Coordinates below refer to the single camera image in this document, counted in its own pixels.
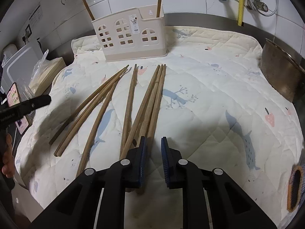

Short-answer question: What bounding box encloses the left hand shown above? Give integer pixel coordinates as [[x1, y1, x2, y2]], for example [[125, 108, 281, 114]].
[[2, 133, 15, 178]]

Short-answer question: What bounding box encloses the smartphone with lit screen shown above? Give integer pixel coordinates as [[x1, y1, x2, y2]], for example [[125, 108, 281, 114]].
[[6, 82, 30, 135]]

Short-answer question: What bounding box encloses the clear drinking glass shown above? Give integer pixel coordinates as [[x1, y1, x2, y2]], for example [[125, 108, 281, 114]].
[[17, 77, 35, 101]]

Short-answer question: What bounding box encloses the white cutting board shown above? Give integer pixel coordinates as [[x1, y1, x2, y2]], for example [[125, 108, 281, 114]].
[[1, 41, 43, 93]]

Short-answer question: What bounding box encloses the stack of beige napkins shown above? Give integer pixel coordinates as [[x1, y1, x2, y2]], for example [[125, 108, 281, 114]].
[[28, 57, 66, 96]]

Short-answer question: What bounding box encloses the clear plastic bag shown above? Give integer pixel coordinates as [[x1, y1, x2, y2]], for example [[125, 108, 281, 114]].
[[31, 49, 50, 81]]

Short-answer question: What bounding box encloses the cream quilted patterned mat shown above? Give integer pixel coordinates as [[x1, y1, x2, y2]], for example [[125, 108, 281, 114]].
[[15, 27, 303, 228]]

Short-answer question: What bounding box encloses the metal cooking pot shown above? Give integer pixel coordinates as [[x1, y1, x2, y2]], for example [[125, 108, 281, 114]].
[[260, 39, 304, 102]]

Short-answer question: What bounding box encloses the beige plastic utensil holder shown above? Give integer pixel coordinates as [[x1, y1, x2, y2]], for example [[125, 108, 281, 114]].
[[92, 5, 167, 61]]

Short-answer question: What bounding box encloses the chrome angle valve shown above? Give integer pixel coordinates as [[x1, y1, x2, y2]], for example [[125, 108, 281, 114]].
[[247, 0, 269, 12]]

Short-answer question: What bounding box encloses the black wall socket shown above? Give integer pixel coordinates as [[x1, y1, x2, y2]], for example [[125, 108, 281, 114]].
[[25, 24, 32, 38]]

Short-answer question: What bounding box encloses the yellow gas hose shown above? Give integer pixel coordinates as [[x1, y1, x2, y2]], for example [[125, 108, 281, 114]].
[[237, 0, 246, 27]]

